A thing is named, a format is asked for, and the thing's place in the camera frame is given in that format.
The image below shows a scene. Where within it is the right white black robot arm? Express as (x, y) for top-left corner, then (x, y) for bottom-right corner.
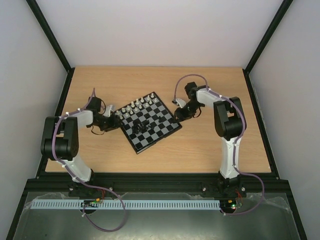
(172, 82), (247, 196)

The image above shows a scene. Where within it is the black frame post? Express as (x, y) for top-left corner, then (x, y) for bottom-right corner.
(25, 0), (75, 73)
(243, 0), (294, 73)

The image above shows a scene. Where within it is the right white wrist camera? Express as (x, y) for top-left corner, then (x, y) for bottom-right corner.
(172, 98), (187, 109)

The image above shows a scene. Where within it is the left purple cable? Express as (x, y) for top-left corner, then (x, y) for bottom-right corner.
(51, 87), (127, 234)

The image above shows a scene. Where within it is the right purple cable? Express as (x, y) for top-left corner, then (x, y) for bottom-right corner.
(172, 74), (266, 217)

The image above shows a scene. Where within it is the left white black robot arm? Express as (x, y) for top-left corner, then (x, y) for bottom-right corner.
(40, 96), (121, 183)

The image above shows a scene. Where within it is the right black frame post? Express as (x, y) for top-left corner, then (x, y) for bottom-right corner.
(243, 0), (294, 73)

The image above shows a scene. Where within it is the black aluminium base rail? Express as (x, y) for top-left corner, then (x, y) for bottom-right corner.
(22, 172), (292, 199)

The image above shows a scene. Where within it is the left black frame post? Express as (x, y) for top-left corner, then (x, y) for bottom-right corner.
(25, 0), (75, 73)

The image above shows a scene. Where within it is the black white chess board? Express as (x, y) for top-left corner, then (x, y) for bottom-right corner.
(115, 92), (182, 154)

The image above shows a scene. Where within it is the light blue slotted cable duct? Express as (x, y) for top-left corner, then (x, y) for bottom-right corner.
(30, 199), (221, 211)

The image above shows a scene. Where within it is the purple cable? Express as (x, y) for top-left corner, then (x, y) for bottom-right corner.
(51, 87), (127, 234)
(172, 74), (266, 217)

